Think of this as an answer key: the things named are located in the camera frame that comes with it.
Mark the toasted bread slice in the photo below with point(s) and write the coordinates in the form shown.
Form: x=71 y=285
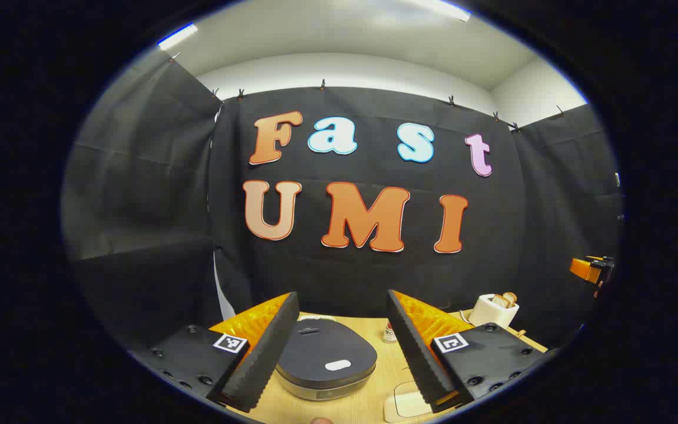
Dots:
x=511 y=297
x=499 y=301

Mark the dark grey rice cooker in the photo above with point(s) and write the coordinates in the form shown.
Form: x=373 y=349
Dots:
x=315 y=353

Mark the white toaster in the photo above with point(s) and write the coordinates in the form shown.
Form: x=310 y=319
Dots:
x=489 y=315

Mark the clear plastic drink bottle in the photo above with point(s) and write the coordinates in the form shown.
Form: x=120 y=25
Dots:
x=390 y=334

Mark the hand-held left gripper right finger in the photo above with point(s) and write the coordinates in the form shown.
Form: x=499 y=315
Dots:
x=418 y=353

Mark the ceiling light panel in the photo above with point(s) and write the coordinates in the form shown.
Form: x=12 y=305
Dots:
x=445 y=9
x=178 y=36

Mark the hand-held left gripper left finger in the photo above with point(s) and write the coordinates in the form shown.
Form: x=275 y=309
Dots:
x=268 y=353

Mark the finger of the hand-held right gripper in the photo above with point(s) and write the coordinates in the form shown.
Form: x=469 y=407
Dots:
x=585 y=270

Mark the black backdrop cloth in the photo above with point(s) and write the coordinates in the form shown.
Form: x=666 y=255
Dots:
x=156 y=176

